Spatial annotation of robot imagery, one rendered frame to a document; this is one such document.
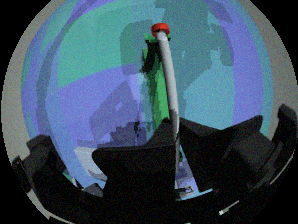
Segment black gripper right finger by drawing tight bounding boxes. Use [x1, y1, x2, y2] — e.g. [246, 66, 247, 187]
[178, 115, 263, 193]

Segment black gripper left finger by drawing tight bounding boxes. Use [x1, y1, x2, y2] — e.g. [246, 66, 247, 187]
[92, 116, 177, 193]

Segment pin with red cap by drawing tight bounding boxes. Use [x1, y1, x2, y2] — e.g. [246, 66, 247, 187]
[150, 23, 181, 173]

